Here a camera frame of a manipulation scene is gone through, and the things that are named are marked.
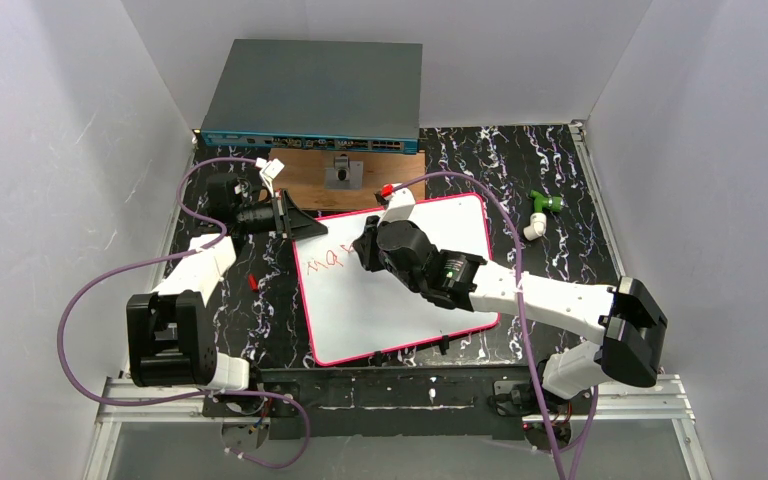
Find red marker cap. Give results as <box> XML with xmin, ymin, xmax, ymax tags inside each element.
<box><xmin>247</xmin><ymin>274</ymin><xmax>259</xmax><ymax>292</ymax></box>

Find pink framed whiteboard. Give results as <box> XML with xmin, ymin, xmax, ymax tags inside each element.
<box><xmin>294</xmin><ymin>193</ymin><xmax>499</xmax><ymax>366</ymax></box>

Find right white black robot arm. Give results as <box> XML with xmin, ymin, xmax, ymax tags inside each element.
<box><xmin>352</xmin><ymin>216</ymin><xmax>668</xmax><ymax>400</ymax></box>

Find white pipe elbow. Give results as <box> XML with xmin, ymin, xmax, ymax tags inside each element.
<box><xmin>523</xmin><ymin>212</ymin><xmax>547</xmax><ymax>241</ymax></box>

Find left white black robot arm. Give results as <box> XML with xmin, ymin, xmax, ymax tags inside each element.
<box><xmin>126</xmin><ymin>173</ymin><xmax>328</xmax><ymax>391</ymax></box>

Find brown wooden board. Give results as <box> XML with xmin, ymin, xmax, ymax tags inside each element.
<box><xmin>269</xmin><ymin>149</ymin><xmax>426</xmax><ymax>212</ymax></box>

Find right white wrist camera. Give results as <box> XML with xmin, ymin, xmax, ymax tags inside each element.
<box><xmin>375</xmin><ymin>183</ymin><xmax>416</xmax><ymax>224</ymax></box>

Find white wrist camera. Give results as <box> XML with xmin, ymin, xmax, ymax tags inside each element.
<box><xmin>375</xmin><ymin>183</ymin><xmax>416</xmax><ymax>224</ymax></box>
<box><xmin>255</xmin><ymin>158</ymin><xmax>285</xmax><ymax>196</ymax></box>

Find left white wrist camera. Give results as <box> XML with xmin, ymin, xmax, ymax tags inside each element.
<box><xmin>255</xmin><ymin>158</ymin><xmax>285</xmax><ymax>196</ymax></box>

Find small grey metal bracket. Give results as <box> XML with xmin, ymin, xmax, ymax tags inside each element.
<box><xmin>324</xmin><ymin>154</ymin><xmax>364</xmax><ymax>190</ymax></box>

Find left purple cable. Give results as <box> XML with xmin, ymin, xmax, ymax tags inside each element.
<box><xmin>57</xmin><ymin>156</ymin><xmax>310</xmax><ymax>470</ymax></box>

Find purple cable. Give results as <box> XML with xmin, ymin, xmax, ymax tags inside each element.
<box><xmin>57</xmin><ymin>156</ymin><xmax>310</xmax><ymax>470</ymax></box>
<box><xmin>381</xmin><ymin>170</ymin><xmax>599</xmax><ymax>480</ymax></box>

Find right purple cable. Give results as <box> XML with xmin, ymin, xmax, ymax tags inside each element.
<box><xmin>381</xmin><ymin>170</ymin><xmax>599</xmax><ymax>480</ymax></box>

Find grey blue network switch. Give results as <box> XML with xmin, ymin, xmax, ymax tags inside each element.
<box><xmin>200</xmin><ymin>39</ymin><xmax>423</xmax><ymax>155</ymax></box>

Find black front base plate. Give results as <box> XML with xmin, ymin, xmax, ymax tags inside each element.
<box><xmin>263</xmin><ymin>365</ymin><xmax>529</xmax><ymax>440</ymax></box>

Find aluminium frame rail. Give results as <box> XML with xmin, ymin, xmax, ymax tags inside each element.
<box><xmin>569</xmin><ymin>120</ymin><xmax>654</xmax><ymax>359</ymax></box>

